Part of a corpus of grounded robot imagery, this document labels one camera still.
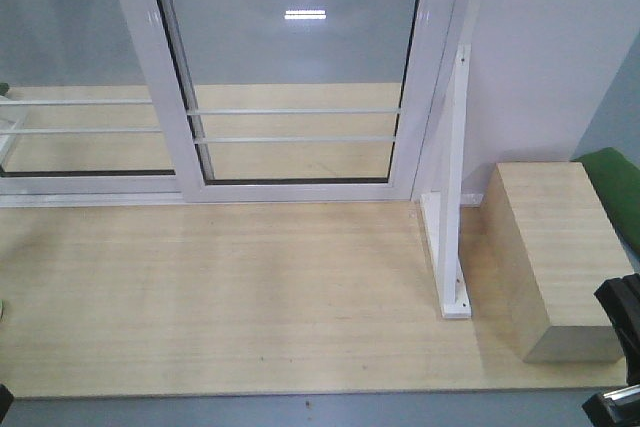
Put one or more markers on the white framed sliding glass door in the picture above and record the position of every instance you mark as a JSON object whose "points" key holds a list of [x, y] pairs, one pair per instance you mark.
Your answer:
{"points": [[172, 112]]}

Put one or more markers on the white wooden support brace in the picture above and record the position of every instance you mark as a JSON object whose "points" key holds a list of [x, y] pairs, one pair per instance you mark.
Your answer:
{"points": [[441, 201]]}

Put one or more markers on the fixed white framed glass panel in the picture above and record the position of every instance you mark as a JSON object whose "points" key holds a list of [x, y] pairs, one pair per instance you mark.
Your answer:
{"points": [[77, 117]]}

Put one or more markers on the light wooden base board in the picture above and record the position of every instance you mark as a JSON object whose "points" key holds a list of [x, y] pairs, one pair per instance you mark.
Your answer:
{"points": [[240, 299]]}

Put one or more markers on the green cloth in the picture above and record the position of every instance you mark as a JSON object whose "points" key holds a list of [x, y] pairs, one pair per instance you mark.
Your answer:
{"points": [[615, 180]]}

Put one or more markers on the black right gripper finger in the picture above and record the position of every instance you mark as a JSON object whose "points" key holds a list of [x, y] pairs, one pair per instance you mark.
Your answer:
{"points": [[619, 297], [615, 408]]}

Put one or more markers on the white door side post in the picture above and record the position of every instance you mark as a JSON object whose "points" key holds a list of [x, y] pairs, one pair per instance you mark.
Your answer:
{"points": [[538, 72]]}

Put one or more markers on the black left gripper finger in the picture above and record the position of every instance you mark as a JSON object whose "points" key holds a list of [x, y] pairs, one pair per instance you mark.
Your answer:
{"points": [[6, 400]]}

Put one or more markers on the light wooden block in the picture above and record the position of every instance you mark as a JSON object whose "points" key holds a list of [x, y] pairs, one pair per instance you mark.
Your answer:
{"points": [[554, 246]]}

